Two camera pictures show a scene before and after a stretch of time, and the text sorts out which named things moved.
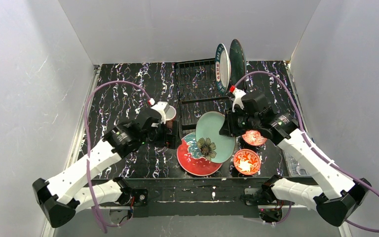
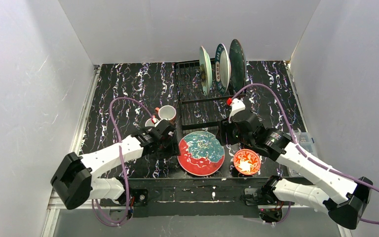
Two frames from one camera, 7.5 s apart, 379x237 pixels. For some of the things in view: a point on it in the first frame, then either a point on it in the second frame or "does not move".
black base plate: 196,197 does not move
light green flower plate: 216,147 to 205,70
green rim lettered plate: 222,69 does not move
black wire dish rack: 198,91 does not move
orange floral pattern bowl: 246,161 does not move
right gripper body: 228,123 to 224,133
